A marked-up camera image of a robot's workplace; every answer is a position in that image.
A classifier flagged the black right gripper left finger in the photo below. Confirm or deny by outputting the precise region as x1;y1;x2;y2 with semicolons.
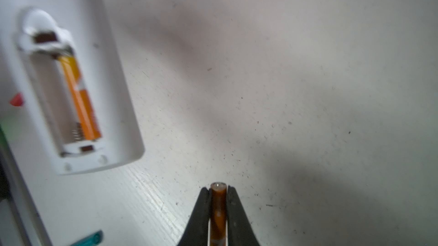
177;187;211;246

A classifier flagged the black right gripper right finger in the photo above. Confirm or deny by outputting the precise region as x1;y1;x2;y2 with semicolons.
227;186;260;246

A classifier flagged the orange battery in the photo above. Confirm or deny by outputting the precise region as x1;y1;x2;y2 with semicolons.
57;54;102;141
209;182;227;246

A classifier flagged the white remote control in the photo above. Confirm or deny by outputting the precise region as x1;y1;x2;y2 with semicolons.
1;0;145;175

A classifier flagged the teal capped marker pen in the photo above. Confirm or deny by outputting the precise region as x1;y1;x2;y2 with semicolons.
71;230;103;246

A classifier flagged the red marker left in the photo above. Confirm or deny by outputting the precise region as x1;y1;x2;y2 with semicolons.
9;93;24;107

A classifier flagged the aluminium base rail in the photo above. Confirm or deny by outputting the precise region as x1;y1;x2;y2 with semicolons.
1;132;52;246

